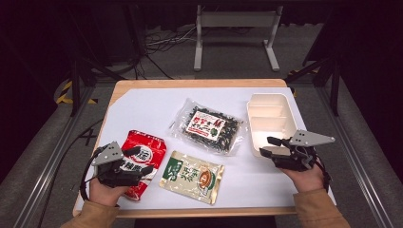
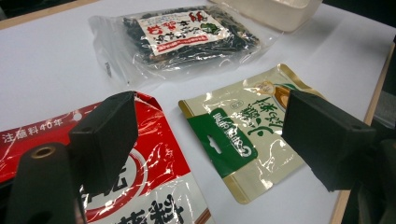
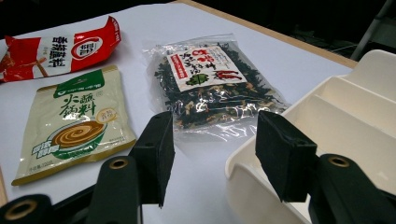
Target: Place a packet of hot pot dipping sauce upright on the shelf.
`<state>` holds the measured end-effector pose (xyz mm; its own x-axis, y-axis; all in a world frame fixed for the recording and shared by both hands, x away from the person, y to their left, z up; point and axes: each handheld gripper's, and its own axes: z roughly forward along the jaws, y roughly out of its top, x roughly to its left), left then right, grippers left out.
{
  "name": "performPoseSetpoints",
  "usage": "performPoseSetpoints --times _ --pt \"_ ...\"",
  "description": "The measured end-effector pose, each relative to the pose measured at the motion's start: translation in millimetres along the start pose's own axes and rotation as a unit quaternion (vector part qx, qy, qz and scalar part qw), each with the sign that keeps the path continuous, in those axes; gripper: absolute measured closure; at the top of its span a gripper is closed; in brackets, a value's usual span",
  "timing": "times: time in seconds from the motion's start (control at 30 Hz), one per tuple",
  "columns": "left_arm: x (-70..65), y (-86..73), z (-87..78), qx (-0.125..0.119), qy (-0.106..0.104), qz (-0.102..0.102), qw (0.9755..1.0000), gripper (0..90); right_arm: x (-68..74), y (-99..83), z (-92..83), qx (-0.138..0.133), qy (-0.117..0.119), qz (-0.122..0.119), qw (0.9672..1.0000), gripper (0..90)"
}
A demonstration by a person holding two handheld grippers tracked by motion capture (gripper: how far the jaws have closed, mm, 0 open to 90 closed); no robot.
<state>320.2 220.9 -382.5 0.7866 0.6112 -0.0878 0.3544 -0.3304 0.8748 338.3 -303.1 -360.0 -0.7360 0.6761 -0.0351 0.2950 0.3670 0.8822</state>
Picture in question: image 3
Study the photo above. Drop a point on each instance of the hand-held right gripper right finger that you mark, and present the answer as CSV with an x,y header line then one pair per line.
x,y
280,155

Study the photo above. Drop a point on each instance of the clear bag of dried seaweed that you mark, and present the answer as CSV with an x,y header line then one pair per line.
x,y
205,93

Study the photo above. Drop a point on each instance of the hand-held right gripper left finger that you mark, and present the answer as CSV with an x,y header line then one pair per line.
x,y
155,155

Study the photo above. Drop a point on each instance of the white paper sheet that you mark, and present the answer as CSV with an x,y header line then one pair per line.
x,y
202,21

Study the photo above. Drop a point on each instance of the red and white sauce packet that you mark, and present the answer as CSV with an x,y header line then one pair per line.
x,y
25,59

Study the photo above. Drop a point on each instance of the cream plastic organizer box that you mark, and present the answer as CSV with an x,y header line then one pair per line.
x,y
342,118

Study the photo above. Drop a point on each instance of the beige and green sauce packet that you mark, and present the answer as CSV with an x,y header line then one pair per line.
x,y
77,124

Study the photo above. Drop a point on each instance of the grey metal stand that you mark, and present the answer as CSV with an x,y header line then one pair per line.
x,y
370,31

